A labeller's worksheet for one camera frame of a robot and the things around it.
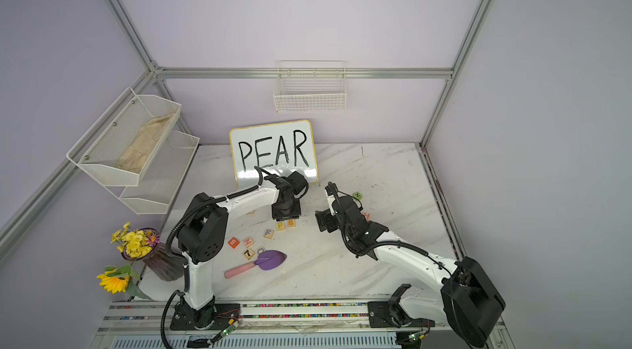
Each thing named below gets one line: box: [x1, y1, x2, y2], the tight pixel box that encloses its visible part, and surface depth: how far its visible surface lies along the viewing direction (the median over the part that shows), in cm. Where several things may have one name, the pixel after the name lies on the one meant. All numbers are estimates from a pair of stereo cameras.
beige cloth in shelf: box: [116, 113, 176, 174], surface depth 81 cm
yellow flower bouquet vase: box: [110, 221, 185, 282], surface depth 67 cm
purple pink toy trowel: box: [223, 250, 288, 280], surface depth 85 cm
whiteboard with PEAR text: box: [228, 119, 319, 190], surface depth 103 cm
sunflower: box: [96, 264, 151, 300], surface depth 60 cm
